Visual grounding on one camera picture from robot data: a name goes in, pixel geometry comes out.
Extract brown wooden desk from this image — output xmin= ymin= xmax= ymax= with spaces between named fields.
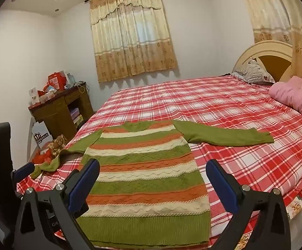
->
xmin=29 ymin=83 xmax=95 ymax=141

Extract white printed paper bag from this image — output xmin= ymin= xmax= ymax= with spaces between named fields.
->
xmin=30 ymin=121 xmax=53 ymax=151

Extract stack of flat boxes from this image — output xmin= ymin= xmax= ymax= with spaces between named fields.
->
xmin=70 ymin=108 xmax=84 ymax=126

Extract bed with red plaid sheet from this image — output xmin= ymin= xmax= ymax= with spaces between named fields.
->
xmin=16 ymin=75 xmax=302 ymax=250

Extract brown patterned cloth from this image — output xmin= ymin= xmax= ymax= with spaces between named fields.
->
xmin=47 ymin=135 xmax=68 ymax=160

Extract grey patterned pillow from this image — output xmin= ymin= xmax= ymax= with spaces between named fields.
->
xmin=230 ymin=57 xmax=276 ymax=85

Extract beige floral side curtain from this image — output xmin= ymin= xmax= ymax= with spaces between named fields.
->
xmin=238 ymin=0 xmax=302 ymax=89

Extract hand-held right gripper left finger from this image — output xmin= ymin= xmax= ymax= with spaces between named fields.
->
xmin=14 ymin=158 xmax=101 ymax=250

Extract pink pillow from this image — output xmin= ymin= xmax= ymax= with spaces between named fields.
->
xmin=269 ymin=75 xmax=302 ymax=128

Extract red plastic bag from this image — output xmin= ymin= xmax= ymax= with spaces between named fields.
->
xmin=31 ymin=148 xmax=54 ymax=165

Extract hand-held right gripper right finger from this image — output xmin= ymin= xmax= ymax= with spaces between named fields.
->
xmin=206 ymin=159 xmax=292 ymax=250

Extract green orange striped knit sweater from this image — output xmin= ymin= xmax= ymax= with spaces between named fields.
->
xmin=30 ymin=121 xmax=275 ymax=249

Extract beige floral window curtain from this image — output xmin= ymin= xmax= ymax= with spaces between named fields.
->
xmin=89 ymin=0 xmax=179 ymax=84

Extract red gift bags on desk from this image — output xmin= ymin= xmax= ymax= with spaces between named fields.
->
xmin=48 ymin=70 xmax=69 ymax=91

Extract white upright box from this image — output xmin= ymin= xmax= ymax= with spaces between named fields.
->
xmin=29 ymin=87 xmax=40 ymax=106

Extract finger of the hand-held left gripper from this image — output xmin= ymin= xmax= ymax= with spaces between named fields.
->
xmin=11 ymin=162 xmax=35 ymax=185

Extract cream wooden headboard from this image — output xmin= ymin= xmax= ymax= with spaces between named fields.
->
xmin=233 ymin=40 xmax=297 ymax=84

